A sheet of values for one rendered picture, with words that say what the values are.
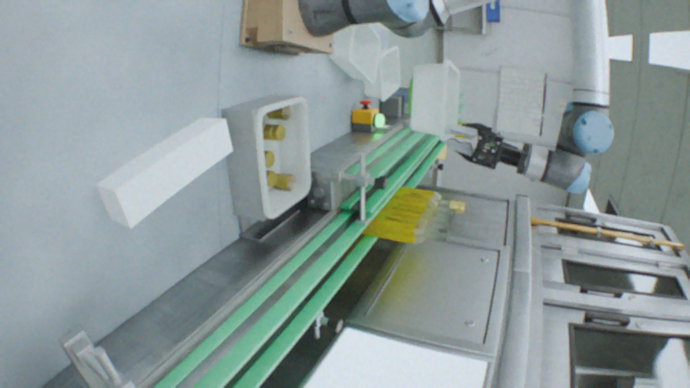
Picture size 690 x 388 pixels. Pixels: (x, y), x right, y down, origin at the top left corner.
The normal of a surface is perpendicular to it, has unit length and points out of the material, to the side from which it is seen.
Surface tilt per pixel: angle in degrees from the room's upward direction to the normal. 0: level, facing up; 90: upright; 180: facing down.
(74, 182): 0
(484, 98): 90
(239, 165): 90
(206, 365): 90
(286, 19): 5
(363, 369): 90
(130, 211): 0
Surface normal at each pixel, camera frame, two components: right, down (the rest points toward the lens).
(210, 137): 0.91, 0.15
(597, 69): -0.31, 0.22
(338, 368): -0.01, -0.92
